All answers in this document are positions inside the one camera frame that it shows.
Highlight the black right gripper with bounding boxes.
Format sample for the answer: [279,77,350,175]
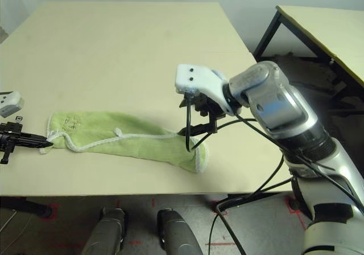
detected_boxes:
[177,92,226,138]

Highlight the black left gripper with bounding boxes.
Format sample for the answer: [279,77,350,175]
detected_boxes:
[0,115,54,164]

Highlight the green towel with white trim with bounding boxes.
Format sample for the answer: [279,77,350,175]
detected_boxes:
[39,110,210,174]

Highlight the black table leg bar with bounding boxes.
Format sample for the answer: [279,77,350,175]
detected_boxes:
[214,191,293,210]
[0,196,55,217]

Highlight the grey left robot leg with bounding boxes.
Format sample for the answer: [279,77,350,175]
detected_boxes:
[81,206,129,255]

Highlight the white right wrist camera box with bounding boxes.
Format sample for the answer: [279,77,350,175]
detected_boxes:
[173,64,237,116]

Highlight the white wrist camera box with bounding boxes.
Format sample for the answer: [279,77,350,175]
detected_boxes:
[173,64,237,116]
[0,91,26,118]

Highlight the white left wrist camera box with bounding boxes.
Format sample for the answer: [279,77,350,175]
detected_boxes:
[0,91,26,118]

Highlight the side table with black frame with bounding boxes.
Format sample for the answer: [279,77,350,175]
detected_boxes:
[252,5,364,116]

